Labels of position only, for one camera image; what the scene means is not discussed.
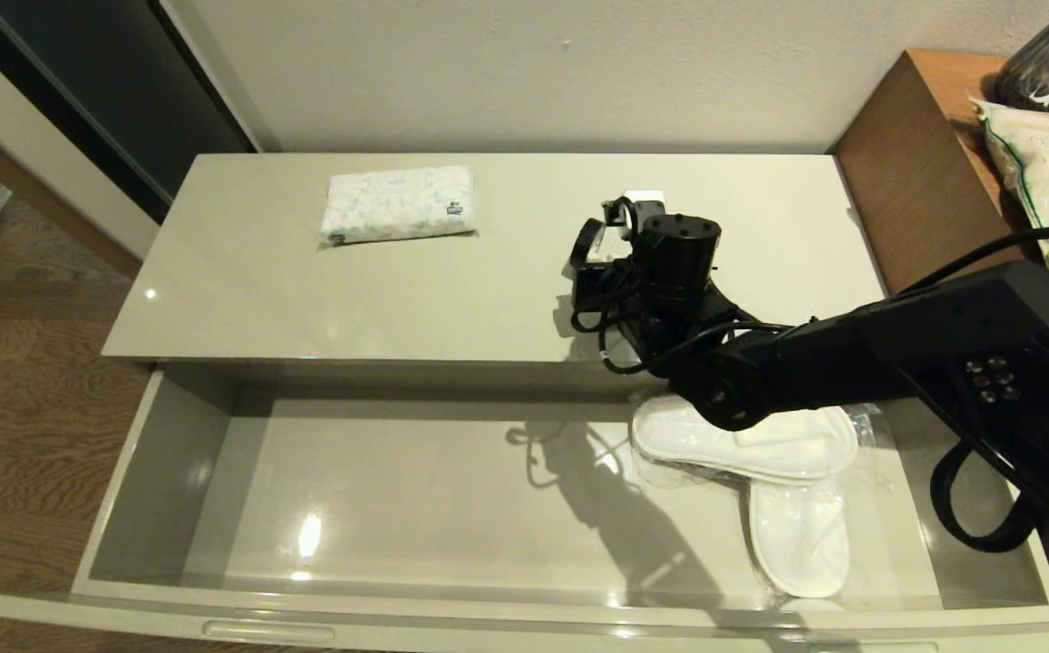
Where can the grey glossy cabinet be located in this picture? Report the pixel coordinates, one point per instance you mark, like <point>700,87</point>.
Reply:
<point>397,308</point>

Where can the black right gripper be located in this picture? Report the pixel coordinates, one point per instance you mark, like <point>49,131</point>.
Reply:
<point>606,286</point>

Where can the white blue tissue pack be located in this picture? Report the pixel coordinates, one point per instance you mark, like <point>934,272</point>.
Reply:
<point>397,207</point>

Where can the dark door panel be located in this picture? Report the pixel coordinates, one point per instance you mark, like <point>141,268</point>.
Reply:
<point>125,82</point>

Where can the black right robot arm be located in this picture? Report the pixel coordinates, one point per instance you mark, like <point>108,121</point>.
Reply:
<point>941,336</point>

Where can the brown wooden door trim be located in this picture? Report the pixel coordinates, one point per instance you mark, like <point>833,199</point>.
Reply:
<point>34,190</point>

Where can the white slippers pair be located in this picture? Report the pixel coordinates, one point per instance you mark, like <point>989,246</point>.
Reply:
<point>796,449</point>

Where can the grey cabinet drawer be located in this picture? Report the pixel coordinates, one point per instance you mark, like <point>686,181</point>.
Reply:
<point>397,490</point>

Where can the brown wooden side cabinet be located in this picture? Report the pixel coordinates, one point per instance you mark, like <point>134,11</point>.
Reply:
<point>923,181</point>

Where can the single white bagged slipper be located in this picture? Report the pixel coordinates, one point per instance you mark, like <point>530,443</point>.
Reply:
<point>801,544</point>

